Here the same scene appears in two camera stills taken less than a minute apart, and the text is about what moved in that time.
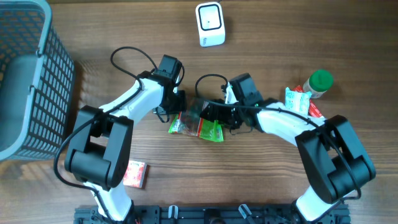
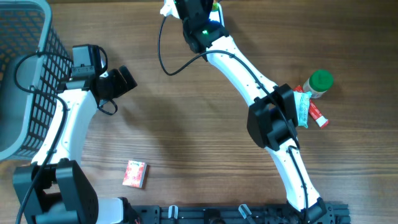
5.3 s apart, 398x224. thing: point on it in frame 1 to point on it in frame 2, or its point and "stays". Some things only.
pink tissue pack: (136, 174) stays
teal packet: (297, 101) stays
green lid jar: (318, 83) stays
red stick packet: (313, 111) stays
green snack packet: (189, 122) to (215, 7)
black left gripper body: (178, 103) to (109, 81)
